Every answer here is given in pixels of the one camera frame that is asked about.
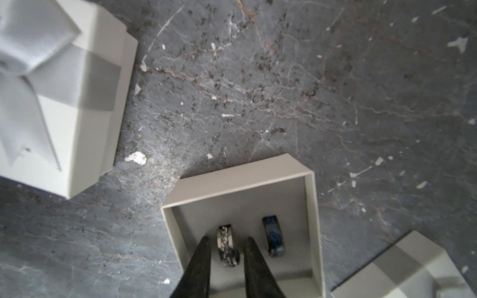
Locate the white box base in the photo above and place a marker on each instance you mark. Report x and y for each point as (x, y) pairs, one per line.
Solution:
(273, 201)

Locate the white gift box with bow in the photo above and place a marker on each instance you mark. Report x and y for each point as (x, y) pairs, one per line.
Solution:
(65, 74)

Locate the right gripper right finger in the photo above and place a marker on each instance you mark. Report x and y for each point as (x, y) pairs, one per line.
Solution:
(259, 281)

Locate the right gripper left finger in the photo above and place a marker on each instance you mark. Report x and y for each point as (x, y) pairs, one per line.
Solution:
(195, 282)

